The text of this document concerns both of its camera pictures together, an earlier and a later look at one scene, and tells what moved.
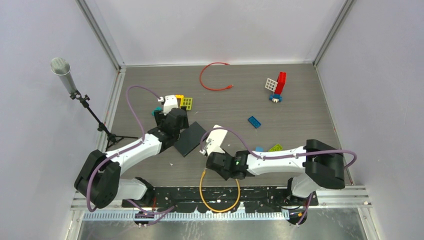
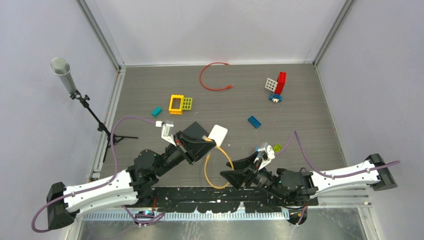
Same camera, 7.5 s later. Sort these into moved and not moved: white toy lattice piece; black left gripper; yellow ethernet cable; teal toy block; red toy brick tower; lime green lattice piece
Moved: yellow ethernet cable; black left gripper
Not moved: red toy brick tower; lime green lattice piece; teal toy block; white toy lattice piece
